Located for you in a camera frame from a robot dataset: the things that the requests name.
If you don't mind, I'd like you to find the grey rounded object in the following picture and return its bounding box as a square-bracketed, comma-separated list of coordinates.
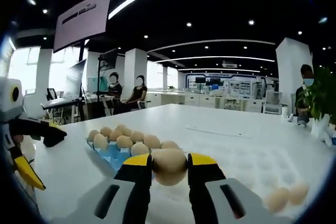
[296, 112, 310, 125]

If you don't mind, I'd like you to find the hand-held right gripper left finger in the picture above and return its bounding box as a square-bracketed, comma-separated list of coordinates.
[78, 154, 153, 224]

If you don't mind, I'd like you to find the white square pillar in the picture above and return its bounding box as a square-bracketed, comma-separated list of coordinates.
[275, 37, 313, 109]
[124, 48, 148, 104]

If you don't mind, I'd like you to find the row of white cabinets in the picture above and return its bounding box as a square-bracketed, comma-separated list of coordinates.
[146, 91, 266, 112]

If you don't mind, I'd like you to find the dark desk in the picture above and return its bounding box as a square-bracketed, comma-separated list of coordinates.
[40, 97, 86, 111]

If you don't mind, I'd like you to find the black monitor on pole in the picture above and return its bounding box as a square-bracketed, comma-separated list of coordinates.
[98, 49, 119, 71]

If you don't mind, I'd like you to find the cluster of brown eggs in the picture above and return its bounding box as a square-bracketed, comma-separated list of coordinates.
[87, 124, 182, 158]

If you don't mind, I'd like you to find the white plant pot wrap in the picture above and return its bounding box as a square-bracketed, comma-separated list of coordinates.
[311, 113, 336, 147]

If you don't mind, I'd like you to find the green potted plant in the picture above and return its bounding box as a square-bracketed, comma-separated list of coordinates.
[298, 68, 336, 127]

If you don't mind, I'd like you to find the large hanging display screen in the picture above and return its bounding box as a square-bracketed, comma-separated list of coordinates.
[53, 0, 116, 53]

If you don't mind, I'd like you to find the single brown egg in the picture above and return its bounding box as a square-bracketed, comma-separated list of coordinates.
[288, 183, 310, 205]
[264, 187, 290, 213]
[151, 148, 188, 187]

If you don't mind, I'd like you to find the large dark tilted screen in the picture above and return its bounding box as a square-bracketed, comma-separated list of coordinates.
[65, 59, 87, 98]

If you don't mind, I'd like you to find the blue egg tray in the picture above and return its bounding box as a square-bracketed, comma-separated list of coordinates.
[86, 140, 158, 175]

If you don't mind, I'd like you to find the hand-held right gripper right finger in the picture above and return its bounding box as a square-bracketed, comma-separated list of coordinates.
[186, 152, 292, 224]

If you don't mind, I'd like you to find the person's left hand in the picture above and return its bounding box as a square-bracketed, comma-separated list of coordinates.
[13, 134, 25, 148]

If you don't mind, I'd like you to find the grey office chair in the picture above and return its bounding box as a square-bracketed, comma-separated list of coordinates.
[263, 90, 283, 114]

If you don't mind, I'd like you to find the small black tablet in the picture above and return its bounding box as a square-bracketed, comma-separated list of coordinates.
[46, 88, 58, 101]

